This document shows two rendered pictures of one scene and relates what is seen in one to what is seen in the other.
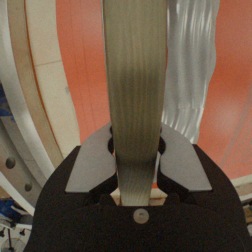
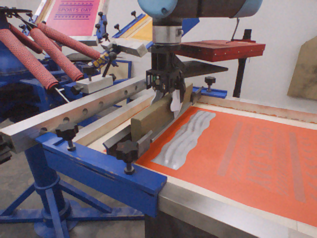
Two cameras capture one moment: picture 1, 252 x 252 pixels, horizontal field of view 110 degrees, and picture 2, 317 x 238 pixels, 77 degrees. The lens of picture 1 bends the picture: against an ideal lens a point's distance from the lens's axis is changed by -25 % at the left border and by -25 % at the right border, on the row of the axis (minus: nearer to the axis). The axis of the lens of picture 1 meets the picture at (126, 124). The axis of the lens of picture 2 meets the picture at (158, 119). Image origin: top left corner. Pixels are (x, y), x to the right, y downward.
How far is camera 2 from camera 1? 0.64 m
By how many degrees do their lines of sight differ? 88
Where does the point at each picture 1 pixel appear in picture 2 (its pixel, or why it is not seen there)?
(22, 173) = (93, 110)
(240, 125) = (230, 148)
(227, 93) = (215, 134)
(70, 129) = not seen: hidden behind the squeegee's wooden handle
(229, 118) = (218, 142)
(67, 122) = not seen: hidden behind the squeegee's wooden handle
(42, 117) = (129, 114)
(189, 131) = (190, 137)
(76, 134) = not seen: hidden behind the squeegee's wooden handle
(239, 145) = (237, 161)
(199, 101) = (197, 131)
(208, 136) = (204, 146)
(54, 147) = (119, 122)
